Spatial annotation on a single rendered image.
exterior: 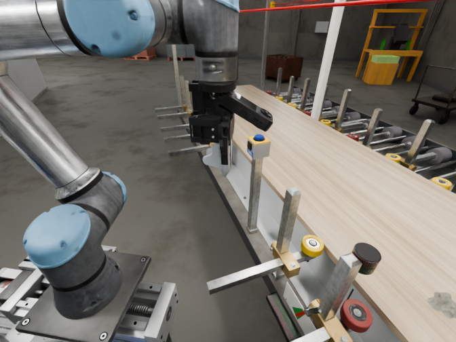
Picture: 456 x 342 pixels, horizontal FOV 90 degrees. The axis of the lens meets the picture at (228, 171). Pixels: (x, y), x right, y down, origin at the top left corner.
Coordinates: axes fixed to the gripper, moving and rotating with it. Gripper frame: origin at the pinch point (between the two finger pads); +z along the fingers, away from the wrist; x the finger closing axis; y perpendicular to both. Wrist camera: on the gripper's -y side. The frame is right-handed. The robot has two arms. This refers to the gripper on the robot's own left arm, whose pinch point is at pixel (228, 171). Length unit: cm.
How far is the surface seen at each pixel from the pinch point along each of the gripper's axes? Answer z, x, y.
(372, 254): 17.6, 4.6, -35.8
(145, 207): 132, -117, 103
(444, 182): 41, -67, -104
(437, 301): 40, 0, -63
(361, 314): 41, 7, -40
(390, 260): 41, -14, -56
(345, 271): 20.7, 7.8, -29.7
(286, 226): 29.9, -13.5, -18.3
